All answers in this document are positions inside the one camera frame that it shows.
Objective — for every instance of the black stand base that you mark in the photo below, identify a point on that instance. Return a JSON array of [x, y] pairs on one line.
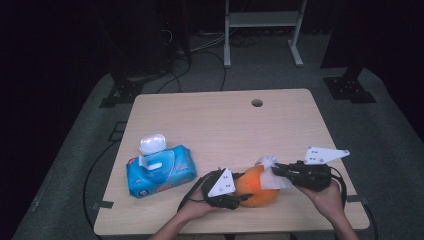
[[125, 93], [348, 88]]

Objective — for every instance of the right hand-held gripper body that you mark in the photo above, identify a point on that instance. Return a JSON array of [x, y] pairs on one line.
[[310, 175]]

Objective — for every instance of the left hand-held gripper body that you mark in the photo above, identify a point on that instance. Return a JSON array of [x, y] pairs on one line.
[[220, 186]]

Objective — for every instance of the black tape piece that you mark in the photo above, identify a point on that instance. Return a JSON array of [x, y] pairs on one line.
[[358, 199], [103, 204]]

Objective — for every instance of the person's left hand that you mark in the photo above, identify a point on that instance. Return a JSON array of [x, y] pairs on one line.
[[196, 208]]

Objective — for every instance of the white metal stand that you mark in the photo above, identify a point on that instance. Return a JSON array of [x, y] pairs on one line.
[[263, 19]]

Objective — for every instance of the blue wet wipes pack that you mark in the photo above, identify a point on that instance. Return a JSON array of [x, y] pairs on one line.
[[160, 175]]

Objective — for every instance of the person's right hand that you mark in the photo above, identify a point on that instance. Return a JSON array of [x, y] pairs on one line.
[[326, 203]]

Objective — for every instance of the white wet wipe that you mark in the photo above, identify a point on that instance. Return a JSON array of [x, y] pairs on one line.
[[273, 178]]

